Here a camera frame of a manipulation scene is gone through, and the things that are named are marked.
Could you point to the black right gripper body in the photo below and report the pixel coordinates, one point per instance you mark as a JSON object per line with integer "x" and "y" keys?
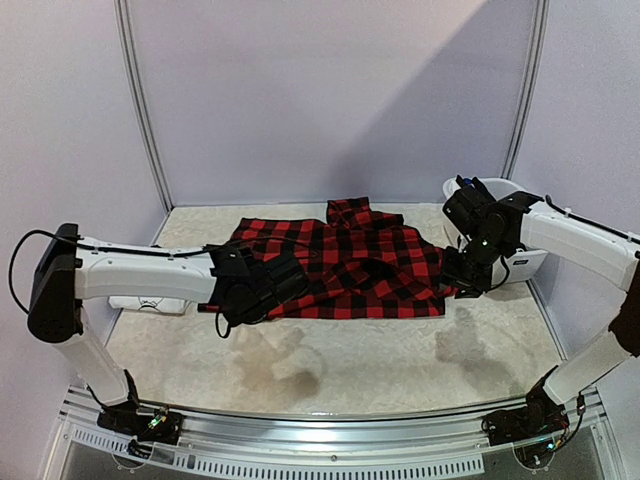
{"x": 461, "y": 282}

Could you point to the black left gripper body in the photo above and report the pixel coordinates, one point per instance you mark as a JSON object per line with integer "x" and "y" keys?
{"x": 254, "y": 317}

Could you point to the white and green t-shirt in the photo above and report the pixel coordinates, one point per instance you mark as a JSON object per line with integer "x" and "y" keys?
{"x": 157, "y": 305}

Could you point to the red black plaid flannel shirt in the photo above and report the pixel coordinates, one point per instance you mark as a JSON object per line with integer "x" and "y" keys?
{"x": 361, "y": 263}

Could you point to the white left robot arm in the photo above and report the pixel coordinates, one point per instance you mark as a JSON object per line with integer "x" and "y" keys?
{"x": 76, "y": 268}

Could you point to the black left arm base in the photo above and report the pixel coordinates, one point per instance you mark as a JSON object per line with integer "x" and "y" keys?
{"x": 163, "y": 425}

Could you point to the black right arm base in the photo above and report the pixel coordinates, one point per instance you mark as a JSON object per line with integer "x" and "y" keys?
{"x": 540, "y": 415}

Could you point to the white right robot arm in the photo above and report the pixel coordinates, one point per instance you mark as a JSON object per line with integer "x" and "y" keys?
{"x": 612, "y": 258}

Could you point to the dark patterned clothes pile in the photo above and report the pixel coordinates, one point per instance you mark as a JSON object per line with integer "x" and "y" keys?
{"x": 474, "y": 183}

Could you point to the white plastic laundry basket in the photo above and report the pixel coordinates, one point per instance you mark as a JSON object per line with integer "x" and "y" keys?
{"x": 497, "y": 239}

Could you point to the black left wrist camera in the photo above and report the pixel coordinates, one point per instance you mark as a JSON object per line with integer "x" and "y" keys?
{"x": 288, "y": 279}

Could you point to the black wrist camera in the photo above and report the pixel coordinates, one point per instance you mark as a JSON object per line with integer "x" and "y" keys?
{"x": 288, "y": 279}
{"x": 463, "y": 208}

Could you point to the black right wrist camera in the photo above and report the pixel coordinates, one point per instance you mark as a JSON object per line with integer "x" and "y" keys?
{"x": 463, "y": 208}

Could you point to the aluminium front rail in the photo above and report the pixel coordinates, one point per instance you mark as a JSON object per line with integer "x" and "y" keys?
{"x": 447, "y": 444}

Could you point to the right aluminium frame post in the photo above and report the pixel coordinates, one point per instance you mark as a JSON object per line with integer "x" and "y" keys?
{"x": 530, "y": 73}

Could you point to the aluminium frame post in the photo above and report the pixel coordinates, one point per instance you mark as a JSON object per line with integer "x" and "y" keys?
{"x": 530, "y": 73}
{"x": 132, "y": 70}

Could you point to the left aluminium frame post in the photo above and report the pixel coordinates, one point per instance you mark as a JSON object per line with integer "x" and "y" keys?
{"x": 132, "y": 70}

